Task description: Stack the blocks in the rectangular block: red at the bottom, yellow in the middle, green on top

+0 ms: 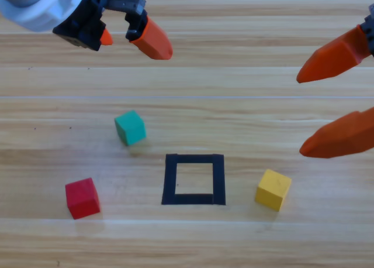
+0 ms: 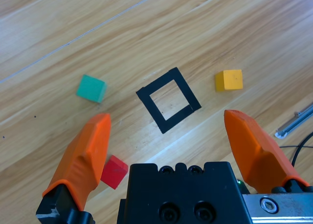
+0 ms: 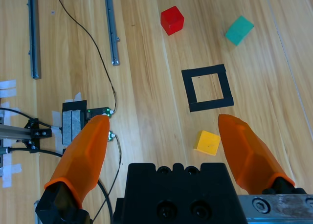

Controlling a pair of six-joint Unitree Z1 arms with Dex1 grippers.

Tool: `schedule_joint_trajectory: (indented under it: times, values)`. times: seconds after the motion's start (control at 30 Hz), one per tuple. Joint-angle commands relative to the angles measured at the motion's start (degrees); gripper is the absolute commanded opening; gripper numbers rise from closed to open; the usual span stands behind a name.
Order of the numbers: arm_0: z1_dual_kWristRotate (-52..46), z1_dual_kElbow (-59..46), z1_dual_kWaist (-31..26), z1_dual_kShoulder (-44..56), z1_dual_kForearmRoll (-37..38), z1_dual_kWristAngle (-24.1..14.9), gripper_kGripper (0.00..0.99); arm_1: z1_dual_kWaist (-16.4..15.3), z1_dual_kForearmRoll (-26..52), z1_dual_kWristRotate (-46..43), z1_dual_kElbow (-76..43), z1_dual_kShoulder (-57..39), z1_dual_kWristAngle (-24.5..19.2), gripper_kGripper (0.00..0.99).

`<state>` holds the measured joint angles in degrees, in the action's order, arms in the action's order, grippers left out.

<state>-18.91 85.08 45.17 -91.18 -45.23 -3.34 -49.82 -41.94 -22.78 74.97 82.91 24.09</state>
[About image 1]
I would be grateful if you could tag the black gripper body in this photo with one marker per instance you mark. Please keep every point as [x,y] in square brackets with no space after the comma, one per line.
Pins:
[371,10]
[81,22]

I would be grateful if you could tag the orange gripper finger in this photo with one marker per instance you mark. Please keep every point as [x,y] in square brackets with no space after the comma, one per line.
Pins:
[106,39]
[339,136]
[330,60]
[155,42]

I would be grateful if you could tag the yellow wooden cube block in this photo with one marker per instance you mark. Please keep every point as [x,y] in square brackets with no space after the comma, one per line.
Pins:
[273,189]

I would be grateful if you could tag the green wooden cube block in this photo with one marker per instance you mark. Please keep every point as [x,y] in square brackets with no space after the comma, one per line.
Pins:
[130,127]

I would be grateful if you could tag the red wooden cube block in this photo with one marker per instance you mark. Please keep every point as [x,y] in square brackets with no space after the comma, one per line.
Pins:
[83,197]

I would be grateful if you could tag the black tape square outline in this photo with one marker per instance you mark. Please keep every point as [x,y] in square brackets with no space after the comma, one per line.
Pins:
[170,180]

